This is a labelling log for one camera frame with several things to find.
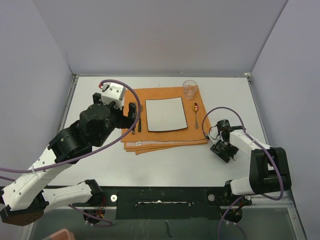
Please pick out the white square plate black rim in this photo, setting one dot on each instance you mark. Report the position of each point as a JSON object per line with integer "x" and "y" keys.
{"x": 165, "y": 115}

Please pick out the clear plastic cup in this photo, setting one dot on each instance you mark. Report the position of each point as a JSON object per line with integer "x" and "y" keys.
{"x": 190, "y": 87}

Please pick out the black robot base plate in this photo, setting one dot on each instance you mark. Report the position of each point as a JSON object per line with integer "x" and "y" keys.
{"x": 166, "y": 203}

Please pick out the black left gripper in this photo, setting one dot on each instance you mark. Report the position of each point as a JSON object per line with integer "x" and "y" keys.
{"x": 125, "y": 121}

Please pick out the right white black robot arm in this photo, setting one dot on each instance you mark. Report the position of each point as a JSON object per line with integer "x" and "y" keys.
{"x": 268, "y": 166}

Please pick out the copper spoon ornate handle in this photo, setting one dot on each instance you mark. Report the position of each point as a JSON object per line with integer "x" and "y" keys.
{"x": 195, "y": 109}

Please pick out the aluminium front frame rail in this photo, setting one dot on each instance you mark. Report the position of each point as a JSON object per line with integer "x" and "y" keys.
{"x": 90, "y": 194}

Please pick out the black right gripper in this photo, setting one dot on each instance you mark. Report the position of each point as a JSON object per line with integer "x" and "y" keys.
{"x": 225, "y": 155}

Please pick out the aluminium left side rail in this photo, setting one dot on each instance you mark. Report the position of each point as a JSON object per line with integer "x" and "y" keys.
{"x": 62, "y": 178}

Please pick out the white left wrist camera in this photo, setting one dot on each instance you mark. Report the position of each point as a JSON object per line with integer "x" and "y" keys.
{"x": 113, "y": 92}

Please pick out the pink box corner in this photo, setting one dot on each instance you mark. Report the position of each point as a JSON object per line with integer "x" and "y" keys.
{"x": 63, "y": 234}

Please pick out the gold fork black handle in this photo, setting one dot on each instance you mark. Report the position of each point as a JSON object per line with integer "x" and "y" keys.
{"x": 140, "y": 125}

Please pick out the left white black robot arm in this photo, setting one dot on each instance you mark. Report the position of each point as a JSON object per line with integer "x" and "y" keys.
{"x": 27, "y": 198}

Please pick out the orange cloth placemat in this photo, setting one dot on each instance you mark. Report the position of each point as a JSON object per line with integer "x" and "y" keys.
{"x": 147, "y": 139}

